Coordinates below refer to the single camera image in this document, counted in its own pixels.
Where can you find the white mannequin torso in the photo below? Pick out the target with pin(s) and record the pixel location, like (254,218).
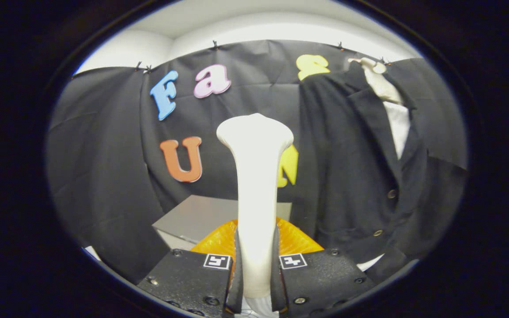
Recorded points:
(398,128)

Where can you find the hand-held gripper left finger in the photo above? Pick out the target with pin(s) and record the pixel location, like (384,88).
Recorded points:
(188,278)

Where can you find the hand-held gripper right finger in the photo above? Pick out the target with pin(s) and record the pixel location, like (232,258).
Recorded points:
(320,278)

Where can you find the black blazer jacket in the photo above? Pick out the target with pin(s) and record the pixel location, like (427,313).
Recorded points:
(347,176)

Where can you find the beige cabinet with dark top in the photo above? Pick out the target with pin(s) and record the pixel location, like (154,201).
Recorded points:
(201,216)

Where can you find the black backdrop cloth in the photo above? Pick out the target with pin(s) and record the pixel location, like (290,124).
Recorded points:
(104,154)

